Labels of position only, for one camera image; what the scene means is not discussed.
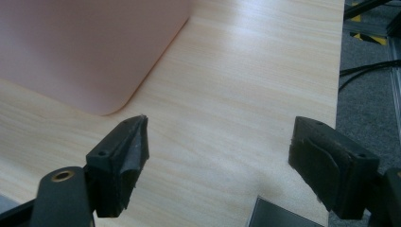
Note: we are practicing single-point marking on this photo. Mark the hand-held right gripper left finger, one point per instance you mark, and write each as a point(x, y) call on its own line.
point(121, 164)

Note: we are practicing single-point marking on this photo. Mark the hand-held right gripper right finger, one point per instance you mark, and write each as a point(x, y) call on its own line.
point(331, 164)

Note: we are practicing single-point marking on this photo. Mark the dark flat plate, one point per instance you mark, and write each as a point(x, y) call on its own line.
point(277, 216)

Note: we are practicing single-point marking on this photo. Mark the pink mat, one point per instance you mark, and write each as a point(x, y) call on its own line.
point(78, 47)

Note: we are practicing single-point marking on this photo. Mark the yellow black floor tape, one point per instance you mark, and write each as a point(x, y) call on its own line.
point(369, 36)

